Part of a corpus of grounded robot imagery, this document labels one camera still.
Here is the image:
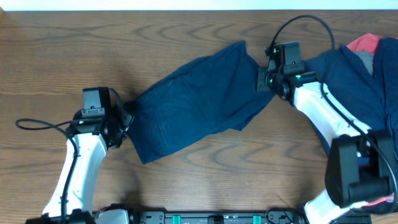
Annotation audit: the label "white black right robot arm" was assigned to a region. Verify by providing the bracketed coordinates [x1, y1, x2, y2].
[256, 60, 397, 223]

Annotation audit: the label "navy blue clothes pile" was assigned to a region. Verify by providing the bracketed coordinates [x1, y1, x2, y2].
[303, 36, 398, 214]

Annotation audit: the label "red garment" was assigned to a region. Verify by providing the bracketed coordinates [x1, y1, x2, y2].
[345, 32, 398, 208]

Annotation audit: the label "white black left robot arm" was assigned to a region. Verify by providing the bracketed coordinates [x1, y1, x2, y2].
[25, 106, 134, 223]

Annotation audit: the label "grey garment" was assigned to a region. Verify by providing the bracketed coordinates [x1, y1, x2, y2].
[355, 50, 374, 76]

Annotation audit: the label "navy blue shorts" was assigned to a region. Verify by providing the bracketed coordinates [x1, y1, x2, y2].
[123, 41, 274, 164]

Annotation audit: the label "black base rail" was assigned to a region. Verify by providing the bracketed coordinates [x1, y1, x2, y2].
[93, 203, 373, 224]

